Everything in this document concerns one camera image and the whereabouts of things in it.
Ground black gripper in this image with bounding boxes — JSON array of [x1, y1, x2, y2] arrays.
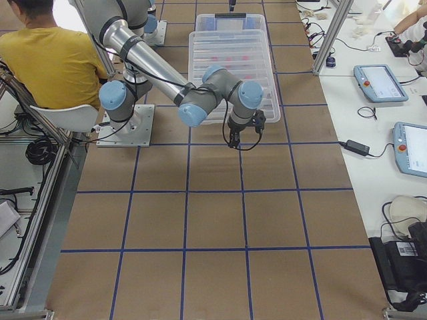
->
[[227, 119, 253, 149]]

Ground clear plastic box lid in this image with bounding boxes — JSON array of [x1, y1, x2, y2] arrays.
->
[[188, 29, 281, 123]]

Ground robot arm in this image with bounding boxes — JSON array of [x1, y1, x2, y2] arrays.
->
[[70, 1, 266, 150], [143, 1, 237, 46]]

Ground clear plastic storage box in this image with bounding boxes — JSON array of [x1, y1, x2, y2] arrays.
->
[[188, 14, 270, 81]]

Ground black power adapter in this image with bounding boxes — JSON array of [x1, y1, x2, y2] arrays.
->
[[338, 139, 370, 157]]

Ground far teach pendant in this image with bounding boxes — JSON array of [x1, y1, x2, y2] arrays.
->
[[353, 65, 408, 103]]

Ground teach pendant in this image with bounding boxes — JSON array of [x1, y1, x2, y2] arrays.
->
[[392, 122, 426, 177], [353, 65, 408, 103]]

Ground white chair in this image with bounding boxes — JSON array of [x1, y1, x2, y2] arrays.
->
[[30, 105, 98, 133]]

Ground near teach pendant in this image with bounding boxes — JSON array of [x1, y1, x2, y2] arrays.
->
[[392, 122, 426, 177]]

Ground person in yellow shirt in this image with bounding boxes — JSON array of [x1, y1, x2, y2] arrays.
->
[[1, 1, 107, 109]]

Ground black box latch handle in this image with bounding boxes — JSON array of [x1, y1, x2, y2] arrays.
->
[[214, 13, 247, 19]]

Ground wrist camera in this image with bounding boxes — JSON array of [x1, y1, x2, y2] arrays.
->
[[252, 109, 266, 135]]

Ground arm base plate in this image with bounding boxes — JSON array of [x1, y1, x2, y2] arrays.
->
[[143, 20, 167, 47], [96, 104, 155, 147]]

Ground aluminium frame post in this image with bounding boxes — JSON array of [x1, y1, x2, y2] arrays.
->
[[312, 0, 354, 76]]

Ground coiled black cables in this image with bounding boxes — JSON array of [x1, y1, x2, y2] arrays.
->
[[25, 137, 54, 166]]

